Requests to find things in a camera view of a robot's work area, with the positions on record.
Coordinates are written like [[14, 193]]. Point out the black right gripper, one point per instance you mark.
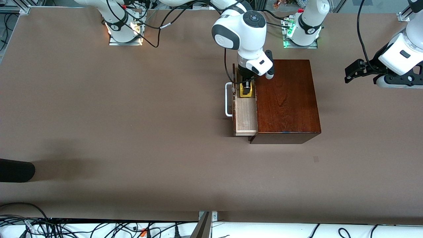
[[245, 72]]

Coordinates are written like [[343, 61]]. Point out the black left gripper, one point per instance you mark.
[[374, 63]]

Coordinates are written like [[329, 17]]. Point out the yellow block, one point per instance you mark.
[[241, 92]]

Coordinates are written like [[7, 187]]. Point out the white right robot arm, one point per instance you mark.
[[248, 36]]

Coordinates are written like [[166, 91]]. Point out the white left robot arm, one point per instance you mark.
[[309, 23]]

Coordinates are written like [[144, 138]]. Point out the dark wooden cabinet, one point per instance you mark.
[[287, 105]]

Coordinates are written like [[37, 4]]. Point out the small copper coloured object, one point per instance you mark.
[[277, 4]]

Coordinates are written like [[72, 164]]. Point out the grey device with ports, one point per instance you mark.
[[201, 6]]

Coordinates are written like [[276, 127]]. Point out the grey metal beam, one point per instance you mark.
[[201, 229]]

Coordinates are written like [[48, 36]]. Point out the orange plug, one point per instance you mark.
[[143, 232]]

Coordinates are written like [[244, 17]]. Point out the black cylinder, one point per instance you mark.
[[15, 170]]

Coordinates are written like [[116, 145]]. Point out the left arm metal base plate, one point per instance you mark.
[[300, 47]]

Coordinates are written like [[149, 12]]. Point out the silver aluminium frame rail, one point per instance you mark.
[[15, 10], [403, 16]]

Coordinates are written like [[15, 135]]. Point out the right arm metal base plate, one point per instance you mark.
[[125, 43]]

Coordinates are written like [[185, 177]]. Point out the silver metal bracket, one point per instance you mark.
[[214, 215]]

